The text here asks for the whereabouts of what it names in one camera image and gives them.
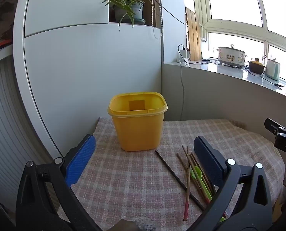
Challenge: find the black chopstick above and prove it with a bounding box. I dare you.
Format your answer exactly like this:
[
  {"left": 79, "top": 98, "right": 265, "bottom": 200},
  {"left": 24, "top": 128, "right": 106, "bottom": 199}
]
[{"left": 155, "top": 150, "right": 205, "bottom": 211}]

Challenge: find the green plastic spoon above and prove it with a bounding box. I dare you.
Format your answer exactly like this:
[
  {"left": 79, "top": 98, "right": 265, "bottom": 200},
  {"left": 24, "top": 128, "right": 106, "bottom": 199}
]
[{"left": 190, "top": 165, "right": 212, "bottom": 202}]

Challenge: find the white power adapter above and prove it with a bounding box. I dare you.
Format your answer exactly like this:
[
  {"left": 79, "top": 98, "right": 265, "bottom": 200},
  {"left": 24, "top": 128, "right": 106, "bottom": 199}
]
[{"left": 177, "top": 49, "right": 190, "bottom": 64}]

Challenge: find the mint green electric kettle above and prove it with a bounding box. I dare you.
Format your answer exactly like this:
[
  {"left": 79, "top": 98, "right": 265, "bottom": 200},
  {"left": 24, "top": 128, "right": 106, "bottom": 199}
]
[{"left": 265, "top": 59, "right": 281, "bottom": 81}]

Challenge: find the red-tipped wooden chopstick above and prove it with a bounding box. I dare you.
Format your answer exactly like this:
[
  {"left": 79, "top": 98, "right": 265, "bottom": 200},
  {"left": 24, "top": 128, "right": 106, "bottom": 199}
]
[{"left": 183, "top": 160, "right": 191, "bottom": 221}]

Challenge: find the wooden cutting board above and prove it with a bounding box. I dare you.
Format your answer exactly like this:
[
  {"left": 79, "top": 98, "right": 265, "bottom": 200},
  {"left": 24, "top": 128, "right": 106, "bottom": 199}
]
[{"left": 185, "top": 7, "right": 202, "bottom": 61}]

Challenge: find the spider plant in green pot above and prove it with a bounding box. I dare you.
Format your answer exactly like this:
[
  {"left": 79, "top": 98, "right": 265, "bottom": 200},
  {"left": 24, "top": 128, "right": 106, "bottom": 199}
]
[{"left": 100, "top": 0, "right": 169, "bottom": 31}]

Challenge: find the brown clay pot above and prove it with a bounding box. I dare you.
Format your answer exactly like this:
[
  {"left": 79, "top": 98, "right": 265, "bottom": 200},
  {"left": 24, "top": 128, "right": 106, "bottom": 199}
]
[{"left": 248, "top": 58, "right": 265, "bottom": 74}]

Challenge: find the yellow plastic utensil bucket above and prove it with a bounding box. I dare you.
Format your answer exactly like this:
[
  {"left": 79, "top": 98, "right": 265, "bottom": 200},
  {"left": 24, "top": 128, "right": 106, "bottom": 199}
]
[{"left": 108, "top": 92, "right": 168, "bottom": 152}]

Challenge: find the white floral slow cooker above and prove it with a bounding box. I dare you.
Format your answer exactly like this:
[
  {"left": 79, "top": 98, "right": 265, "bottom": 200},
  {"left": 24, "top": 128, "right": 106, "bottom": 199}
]
[{"left": 218, "top": 46, "right": 247, "bottom": 67}]

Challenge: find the white bead cord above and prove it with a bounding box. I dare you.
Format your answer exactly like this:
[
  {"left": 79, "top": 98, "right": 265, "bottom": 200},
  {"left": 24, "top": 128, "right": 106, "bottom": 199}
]
[{"left": 151, "top": 0, "right": 164, "bottom": 38}]

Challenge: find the white cabinet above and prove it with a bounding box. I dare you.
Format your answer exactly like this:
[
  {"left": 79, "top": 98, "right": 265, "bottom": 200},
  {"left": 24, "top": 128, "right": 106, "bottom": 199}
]
[{"left": 13, "top": 0, "right": 161, "bottom": 158}]

